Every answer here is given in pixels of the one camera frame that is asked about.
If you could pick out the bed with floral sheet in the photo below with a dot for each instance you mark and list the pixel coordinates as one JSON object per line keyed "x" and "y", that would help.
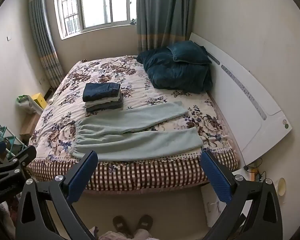
{"x": 145, "y": 85}

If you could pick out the white headboard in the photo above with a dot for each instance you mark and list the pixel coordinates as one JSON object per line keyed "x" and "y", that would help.
{"x": 240, "y": 105}

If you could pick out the person's pajama leg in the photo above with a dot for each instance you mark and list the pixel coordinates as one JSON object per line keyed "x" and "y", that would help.
{"x": 140, "y": 235}

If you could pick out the orange power strip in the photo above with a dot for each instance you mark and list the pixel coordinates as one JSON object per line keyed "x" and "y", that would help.
{"x": 253, "y": 172}

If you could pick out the window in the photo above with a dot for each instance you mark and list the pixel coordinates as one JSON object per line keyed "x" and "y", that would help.
{"x": 95, "y": 5}

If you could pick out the dark teal pillow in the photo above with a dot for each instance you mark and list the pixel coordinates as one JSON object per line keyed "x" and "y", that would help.
{"x": 190, "y": 52}

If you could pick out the light green fleece pants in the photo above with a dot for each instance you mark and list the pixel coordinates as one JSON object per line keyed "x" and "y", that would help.
{"x": 140, "y": 142}

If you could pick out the folded white pants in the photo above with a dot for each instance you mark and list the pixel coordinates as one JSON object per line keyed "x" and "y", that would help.
{"x": 110, "y": 101}

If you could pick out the cardboard box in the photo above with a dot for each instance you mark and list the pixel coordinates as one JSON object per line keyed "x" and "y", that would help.
{"x": 30, "y": 126}

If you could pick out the grey-blue striped curtain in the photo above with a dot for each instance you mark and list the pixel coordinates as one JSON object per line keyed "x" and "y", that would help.
{"x": 43, "y": 42}
{"x": 165, "y": 12}

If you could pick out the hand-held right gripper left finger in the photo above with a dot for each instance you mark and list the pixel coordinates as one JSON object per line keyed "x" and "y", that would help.
{"x": 83, "y": 172}

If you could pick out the yellow box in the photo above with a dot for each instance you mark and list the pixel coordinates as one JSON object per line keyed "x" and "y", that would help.
{"x": 40, "y": 101}

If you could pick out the teal metal rack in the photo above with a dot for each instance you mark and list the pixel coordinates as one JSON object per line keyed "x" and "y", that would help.
{"x": 7, "y": 136}

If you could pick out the brown slipper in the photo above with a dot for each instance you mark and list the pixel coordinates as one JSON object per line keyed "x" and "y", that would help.
{"x": 144, "y": 223}
{"x": 121, "y": 226}

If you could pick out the round cream wall disc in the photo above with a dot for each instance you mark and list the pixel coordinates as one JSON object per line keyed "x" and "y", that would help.
{"x": 281, "y": 187}

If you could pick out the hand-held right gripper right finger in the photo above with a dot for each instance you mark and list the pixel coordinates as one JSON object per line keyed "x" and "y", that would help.
{"x": 215, "y": 175}

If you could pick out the white plastic bag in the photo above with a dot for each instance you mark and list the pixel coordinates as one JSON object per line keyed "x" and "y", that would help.
{"x": 30, "y": 108}

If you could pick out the dark teal blanket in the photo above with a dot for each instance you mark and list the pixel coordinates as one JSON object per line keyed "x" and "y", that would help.
{"x": 175, "y": 75}

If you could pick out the white nightstand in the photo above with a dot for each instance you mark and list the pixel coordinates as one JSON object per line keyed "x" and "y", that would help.
{"x": 212, "y": 212}

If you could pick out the small windowsill object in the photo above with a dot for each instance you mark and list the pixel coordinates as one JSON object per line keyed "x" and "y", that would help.
{"x": 133, "y": 21}

